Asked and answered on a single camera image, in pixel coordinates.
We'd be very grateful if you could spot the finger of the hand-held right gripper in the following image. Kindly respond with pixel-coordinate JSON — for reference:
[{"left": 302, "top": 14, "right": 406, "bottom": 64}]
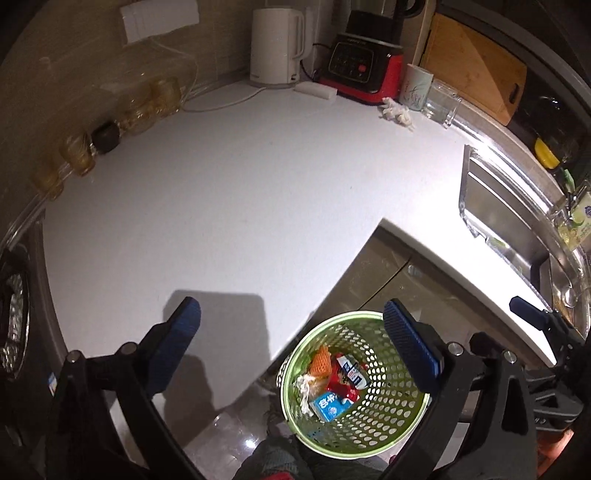
[
  {"left": 470, "top": 331, "right": 585, "bottom": 432},
  {"left": 509, "top": 296, "right": 578, "bottom": 352}
]

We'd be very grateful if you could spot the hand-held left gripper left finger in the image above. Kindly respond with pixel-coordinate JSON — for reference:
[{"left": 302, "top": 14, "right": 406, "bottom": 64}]
[{"left": 46, "top": 296, "right": 202, "bottom": 480}]

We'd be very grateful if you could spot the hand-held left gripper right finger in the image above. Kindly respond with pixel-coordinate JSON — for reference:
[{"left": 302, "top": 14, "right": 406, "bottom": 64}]
[{"left": 383, "top": 299, "right": 539, "bottom": 480}]

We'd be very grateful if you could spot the small white blue carton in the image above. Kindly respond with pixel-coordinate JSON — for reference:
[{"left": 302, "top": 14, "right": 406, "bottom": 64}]
[{"left": 339, "top": 360, "right": 370, "bottom": 388}]

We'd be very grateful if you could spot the green perforated waste basket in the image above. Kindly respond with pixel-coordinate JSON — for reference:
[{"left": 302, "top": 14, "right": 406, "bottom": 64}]
[{"left": 276, "top": 311, "right": 435, "bottom": 460}]

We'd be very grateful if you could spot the red snack packet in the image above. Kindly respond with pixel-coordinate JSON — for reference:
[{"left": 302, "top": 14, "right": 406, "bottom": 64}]
[{"left": 323, "top": 353, "right": 370, "bottom": 402}]

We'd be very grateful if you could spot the orange foam fruit net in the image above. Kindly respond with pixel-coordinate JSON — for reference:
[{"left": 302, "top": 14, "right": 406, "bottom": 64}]
[{"left": 308, "top": 344, "right": 333, "bottom": 377}]

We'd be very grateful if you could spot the blue and white wrapper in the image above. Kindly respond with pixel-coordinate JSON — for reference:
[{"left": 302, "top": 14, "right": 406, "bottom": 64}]
[{"left": 311, "top": 394, "right": 354, "bottom": 423}]

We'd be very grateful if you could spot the large white tissue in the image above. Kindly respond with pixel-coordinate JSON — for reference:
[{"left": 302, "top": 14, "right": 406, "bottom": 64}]
[{"left": 295, "top": 374, "right": 324, "bottom": 414}]

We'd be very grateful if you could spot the brown cabinet door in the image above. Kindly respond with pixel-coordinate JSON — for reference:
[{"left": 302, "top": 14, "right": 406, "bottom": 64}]
[{"left": 261, "top": 227, "right": 557, "bottom": 393}]

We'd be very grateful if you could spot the stainless steel sink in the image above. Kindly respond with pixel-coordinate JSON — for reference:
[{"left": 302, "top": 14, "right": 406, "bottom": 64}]
[{"left": 458, "top": 144, "right": 591, "bottom": 319}]

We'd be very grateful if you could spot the dish soap bottle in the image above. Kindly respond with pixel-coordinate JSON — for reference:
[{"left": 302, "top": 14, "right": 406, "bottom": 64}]
[{"left": 556, "top": 189, "right": 591, "bottom": 250}]

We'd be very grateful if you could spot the yellow sponge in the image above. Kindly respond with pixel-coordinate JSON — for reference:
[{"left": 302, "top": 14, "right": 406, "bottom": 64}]
[{"left": 534, "top": 137, "right": 561, "bottom": 169}]

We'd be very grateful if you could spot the amber ribbed glass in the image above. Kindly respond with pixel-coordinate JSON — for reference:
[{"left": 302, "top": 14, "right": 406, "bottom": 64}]
[
  {"left": 150, "top": 76, "right": 183, "bottom": 116},
  {"left": 60, "top": 133, "right": 97, "bottom": 177},
  {"left": 30, "top": 159, "right": 65, "bottom": 200}
]

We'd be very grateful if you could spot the clear glass mug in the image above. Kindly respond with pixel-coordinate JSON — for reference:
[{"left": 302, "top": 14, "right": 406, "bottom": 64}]
[
  {"left": 115, "top": 99, "right": 144, "bottom": 136},
  {"left": 136, "top": 90, "right": 160, "bottom": 125}
]

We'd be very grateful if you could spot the clear glass tumbler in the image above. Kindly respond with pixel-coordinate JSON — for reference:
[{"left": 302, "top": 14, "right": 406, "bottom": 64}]
[{"left": 422, "top": 78, "right": 462, "bottom": 127}]

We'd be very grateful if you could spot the small crumpled white tissue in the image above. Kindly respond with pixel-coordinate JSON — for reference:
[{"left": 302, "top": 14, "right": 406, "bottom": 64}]
[{"left": 379, "top": 97, "right": 417, "bottom": 131}]

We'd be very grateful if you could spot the white patterned mug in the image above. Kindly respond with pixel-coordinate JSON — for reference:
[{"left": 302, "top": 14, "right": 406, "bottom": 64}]
[{"left": 399, "top": 64, "right": 435, "bottom": 112}]

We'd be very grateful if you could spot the wooden cutting board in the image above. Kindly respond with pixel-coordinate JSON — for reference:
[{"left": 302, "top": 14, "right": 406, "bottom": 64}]
[{"left": 418, "top": 13, "right": 528, "bottom": 126}]

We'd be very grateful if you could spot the white power adapter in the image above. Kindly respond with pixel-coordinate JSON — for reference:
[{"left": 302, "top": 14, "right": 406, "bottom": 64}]
[{"left": 294, "top": 82, "right": 338, "bottom": 100}]

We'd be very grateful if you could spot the black red blender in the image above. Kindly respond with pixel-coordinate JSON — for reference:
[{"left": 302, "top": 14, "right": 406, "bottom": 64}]
[{"left": 318, "top": 0, "right": 428, "bottom": 106}]

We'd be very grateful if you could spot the white electric kettle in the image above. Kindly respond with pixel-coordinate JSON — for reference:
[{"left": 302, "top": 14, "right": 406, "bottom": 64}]
[{"left": 249, "top": 7, "right": 306, "bottom": 89}]

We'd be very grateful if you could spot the white kettle cable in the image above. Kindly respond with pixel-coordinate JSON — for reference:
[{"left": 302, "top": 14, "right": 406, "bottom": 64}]
[{"left": 182, "top": 83, "right": 264, "bottom": 113}]

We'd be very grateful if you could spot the white wall socket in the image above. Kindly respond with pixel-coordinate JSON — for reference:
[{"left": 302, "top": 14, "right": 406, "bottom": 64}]
[{"left": 120, "top": 0, "right": 200, "bottom": 43}]

